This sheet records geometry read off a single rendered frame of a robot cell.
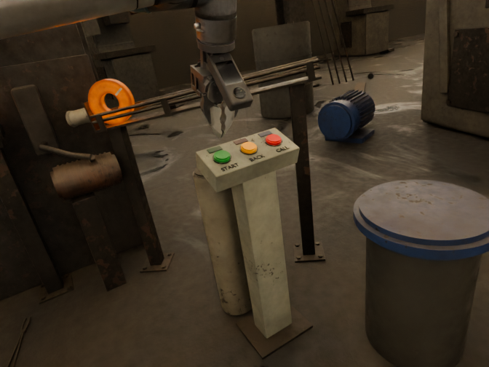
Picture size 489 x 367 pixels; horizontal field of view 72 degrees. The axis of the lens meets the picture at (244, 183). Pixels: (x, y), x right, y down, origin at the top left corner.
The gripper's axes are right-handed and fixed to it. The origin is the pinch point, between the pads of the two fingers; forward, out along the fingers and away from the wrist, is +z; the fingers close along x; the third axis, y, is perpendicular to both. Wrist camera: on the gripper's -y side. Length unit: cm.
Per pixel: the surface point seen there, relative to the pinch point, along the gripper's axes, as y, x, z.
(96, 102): 61, 17, 17
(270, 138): -0.1, -13.9, 5.6
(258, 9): 662, -462, 176
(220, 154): -0.1, 0.4, 5.6
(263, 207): -8.5, -7.2, 19.5
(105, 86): 60, 13, 11
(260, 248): -12.6, -4.8, 30.6
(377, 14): 455, -631, 152
